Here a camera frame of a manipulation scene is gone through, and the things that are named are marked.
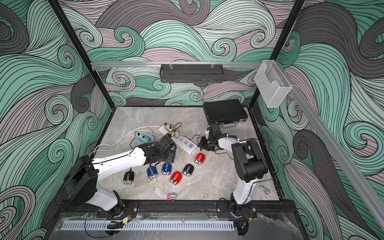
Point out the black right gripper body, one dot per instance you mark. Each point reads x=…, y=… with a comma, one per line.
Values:
x=206, y=143

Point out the black front mounting rail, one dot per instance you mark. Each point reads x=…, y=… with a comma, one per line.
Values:
x=212, y=208

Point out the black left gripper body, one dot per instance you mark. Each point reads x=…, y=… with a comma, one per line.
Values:
x=169, y=157

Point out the green charger on blue socket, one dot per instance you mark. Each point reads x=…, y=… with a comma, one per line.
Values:
x=142, y=139

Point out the red shaver front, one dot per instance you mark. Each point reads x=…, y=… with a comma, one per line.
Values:
x=176, y=178

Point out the black shaver right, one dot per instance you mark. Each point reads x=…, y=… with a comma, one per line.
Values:
x=188, y=170

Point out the black briefcase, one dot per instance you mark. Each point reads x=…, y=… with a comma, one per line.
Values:
x=225, y=112

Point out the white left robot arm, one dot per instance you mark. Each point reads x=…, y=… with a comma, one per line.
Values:
x=82, y=184

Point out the white slotted cable duct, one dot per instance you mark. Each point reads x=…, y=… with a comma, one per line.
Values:
x=152, y=225

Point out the blue round power socket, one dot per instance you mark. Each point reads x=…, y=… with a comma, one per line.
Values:
x=149, y=136

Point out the clear acrylic wall holder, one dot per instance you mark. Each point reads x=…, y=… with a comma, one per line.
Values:
x=273, y=83

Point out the white long power strip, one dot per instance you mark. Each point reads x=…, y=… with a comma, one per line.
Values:
x=182, y=142

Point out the black wall shelf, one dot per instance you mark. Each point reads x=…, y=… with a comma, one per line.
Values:
x=191, y=73

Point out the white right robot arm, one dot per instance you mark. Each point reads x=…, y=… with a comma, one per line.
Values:
x=248, y=157

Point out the pink striped small box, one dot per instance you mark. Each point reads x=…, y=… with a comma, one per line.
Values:
x=171, y=197

